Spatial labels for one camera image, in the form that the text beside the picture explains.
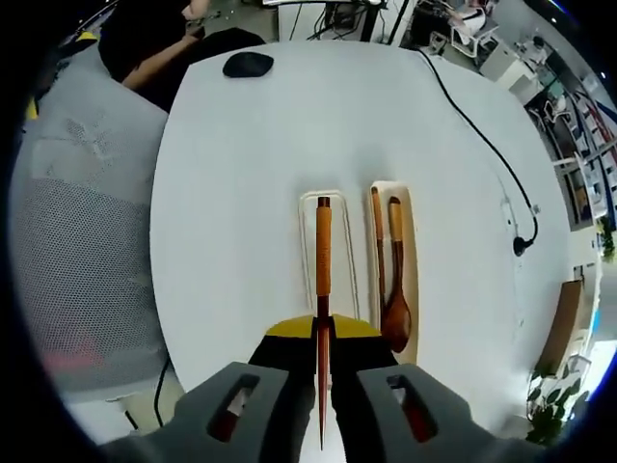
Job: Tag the wooden spoon utensil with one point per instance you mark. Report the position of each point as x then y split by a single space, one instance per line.
397 313

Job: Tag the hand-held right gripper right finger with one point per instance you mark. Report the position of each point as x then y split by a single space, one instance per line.
361 354

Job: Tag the grey mesh office chair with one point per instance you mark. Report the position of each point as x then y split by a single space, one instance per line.
72 217

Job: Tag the wooden chopstick utensil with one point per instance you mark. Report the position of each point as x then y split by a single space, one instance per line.
378 241
324 251

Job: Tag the black computer mouse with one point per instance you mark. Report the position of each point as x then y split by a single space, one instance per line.
248 65

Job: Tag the white office chair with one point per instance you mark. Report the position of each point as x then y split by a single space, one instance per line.
472 36

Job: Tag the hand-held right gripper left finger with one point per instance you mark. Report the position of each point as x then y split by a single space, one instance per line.
284 354

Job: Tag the beige cutlery case base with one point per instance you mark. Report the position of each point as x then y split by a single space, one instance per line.
412 270

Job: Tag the white cabinet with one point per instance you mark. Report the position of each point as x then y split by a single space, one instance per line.
506 67

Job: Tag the shelves with white bins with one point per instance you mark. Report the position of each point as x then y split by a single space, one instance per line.
598 154

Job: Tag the potted green plant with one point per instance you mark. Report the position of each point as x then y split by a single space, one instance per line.
554 405

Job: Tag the beige cutlery case lid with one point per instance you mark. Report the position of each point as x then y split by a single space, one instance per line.
340 251

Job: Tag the small green plant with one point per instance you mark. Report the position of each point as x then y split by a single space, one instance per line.
608 241

